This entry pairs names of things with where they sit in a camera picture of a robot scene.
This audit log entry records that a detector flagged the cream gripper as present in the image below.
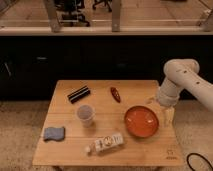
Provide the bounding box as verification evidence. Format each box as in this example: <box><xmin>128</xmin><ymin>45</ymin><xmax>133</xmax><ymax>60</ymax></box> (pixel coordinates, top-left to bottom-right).
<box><xmin>145</xmin><ymin>88</ymin><xmax>177</xmax><ymax>127</ymax></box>

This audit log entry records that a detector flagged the red chili pepper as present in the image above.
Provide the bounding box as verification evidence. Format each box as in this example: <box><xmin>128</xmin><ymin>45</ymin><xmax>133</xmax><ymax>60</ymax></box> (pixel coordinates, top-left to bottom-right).
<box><xmin>110</xmin><ymin>87</ymin><xmax>121</xmax><ymax>103</ymax></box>

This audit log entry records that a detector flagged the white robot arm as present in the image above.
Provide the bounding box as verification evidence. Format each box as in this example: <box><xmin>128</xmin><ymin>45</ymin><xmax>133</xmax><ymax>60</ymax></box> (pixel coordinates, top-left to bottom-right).
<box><xmin>147</xmin><ymin>59</ymin><xmax>213</xmax><ymax>126</ymax></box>

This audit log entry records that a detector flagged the orange bowl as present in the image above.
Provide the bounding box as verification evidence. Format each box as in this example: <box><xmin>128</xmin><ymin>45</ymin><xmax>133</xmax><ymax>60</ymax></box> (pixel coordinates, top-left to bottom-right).
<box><xmin>124</xmin><ymin>106</ymin><xmax>159</xmax><ymax>138</ymax></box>

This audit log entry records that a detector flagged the white labelled bottle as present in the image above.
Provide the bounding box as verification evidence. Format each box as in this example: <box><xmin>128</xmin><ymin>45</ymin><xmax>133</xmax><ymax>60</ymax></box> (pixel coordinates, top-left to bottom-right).
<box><xmin>85</xmin><ymin>133</ymin><xmax>124</xmax><ymax>154</ymax></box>

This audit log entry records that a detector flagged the wooden table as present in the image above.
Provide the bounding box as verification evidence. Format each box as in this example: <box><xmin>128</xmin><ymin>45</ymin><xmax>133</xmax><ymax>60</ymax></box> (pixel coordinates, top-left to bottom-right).
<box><xmin>33</xmin><ymin>80</ymin><xmax>183</xmax><ymax>167</ymax></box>

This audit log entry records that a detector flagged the clear plastic cup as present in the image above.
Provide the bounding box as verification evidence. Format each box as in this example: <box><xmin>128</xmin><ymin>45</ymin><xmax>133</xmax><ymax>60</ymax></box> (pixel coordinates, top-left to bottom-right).
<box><xmin>76</xmin><ymin>105</ymin><xmax>94</xmax><ymax>127</ymax></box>

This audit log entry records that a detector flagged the black striped rectangular block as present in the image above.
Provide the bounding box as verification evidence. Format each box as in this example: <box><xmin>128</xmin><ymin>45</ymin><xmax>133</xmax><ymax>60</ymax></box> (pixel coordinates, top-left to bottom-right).
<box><xmin>68</xmin><ymin>86</ymin><xmax>90</xmax><ymax>104</ymax></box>

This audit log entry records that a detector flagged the blue sponge cloth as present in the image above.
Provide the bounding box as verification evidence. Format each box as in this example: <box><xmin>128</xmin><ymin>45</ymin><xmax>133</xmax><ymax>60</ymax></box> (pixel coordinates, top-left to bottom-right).
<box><xmin>43</xmin><ymin>127</ymin><xmax>65</xmax><ymax>141</ymax></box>

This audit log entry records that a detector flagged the black office chair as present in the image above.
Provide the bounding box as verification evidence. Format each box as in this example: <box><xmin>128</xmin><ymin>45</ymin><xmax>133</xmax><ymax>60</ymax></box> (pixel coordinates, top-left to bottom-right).
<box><xmin>54</xmin><ymin>0</ymin><xmax>90</xmax><ymax>27</ymax></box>
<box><xmin>91</xmin><ymin>0</ymin><xmax>113</xmax><ymax>13</ymax></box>

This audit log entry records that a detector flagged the long wooden counter ledge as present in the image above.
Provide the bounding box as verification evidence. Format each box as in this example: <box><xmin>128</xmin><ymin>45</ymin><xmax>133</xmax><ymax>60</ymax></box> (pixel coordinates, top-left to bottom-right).
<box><xmin>0</xmin><ymin>26</ymin><xmax>213</xmax><ymax>36</ymax></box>

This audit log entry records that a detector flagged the black cable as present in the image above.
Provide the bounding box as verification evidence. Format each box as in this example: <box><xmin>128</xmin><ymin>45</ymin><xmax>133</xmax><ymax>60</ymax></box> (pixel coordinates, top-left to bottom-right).
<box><xmin>186</xmin><ymin>152</ymin><xmax>213</xmax><ymax>171</ymax></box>

